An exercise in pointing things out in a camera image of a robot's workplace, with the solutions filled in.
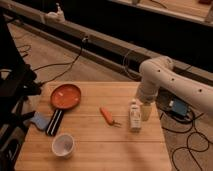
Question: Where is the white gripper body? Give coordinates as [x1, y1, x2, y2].
[136, 83, 158, 103]

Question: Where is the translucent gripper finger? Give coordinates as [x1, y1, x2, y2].
[141, 103, 152, 121]

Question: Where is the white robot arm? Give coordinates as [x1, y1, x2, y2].
[136, 56, 213, 117]

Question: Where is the white bottle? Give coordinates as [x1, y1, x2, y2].
[129, 99, 141, 132]

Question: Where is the blue box on floor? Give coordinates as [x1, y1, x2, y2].
[169, 99, 188, 117]

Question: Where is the orange plate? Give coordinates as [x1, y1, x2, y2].
[50, 84, 81, 109]

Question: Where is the blue sponge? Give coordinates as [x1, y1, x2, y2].
[30, 112, 49, 131]

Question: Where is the black stand left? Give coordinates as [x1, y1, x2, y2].
[0, 11, 41, 171]

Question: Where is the orange handled tool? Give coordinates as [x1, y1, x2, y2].
[100, 107, 121, 127]

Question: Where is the black floor cable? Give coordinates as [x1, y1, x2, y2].
[32, 36, 90, 85]

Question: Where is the white object on rail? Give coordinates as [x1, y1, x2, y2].
[45, 3, 65, 22]

